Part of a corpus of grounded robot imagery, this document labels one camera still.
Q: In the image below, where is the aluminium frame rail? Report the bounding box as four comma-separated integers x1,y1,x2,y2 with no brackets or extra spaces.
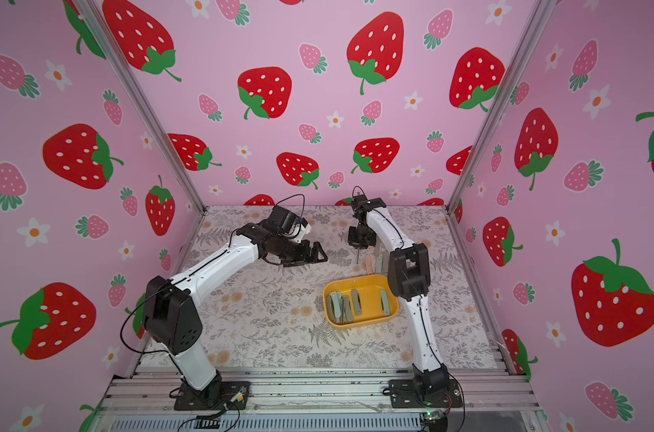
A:
87,367,550,431

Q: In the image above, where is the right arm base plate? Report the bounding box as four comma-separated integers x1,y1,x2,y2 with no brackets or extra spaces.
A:
382,379,465,410

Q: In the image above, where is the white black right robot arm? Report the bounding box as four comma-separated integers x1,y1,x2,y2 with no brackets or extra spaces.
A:
348,194,444,382

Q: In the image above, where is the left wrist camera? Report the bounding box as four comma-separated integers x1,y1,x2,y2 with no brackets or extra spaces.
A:
268,205,312,243

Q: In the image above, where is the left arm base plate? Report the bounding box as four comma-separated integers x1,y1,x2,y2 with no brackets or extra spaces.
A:
170,382,251,411

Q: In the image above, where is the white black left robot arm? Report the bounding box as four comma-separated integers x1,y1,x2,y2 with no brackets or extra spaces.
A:
143,221,328,392

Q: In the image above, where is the yellow plastic storage box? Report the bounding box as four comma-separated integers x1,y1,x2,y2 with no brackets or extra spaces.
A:
323,275,399,329

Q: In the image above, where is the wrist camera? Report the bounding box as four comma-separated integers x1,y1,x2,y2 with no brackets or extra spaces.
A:
350,194,383,225
268,205,312,243

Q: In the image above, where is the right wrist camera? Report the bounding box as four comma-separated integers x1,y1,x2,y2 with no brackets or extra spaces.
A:
350,194,383,225

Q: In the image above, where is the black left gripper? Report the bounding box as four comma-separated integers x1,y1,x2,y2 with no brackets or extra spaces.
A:
275,238,329,266

